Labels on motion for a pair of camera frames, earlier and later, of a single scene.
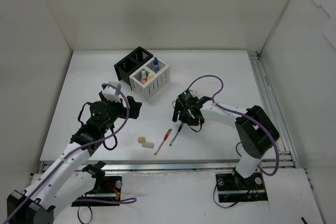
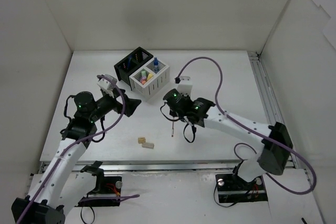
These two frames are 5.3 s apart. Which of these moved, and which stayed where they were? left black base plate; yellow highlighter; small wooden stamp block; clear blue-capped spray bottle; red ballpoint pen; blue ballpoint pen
Moved: red ballpoint pen; blue ballpoint pen
Stayed: left black base plate; small wooden stamp block; yellow highlighter; clear blue-capped spray bottle
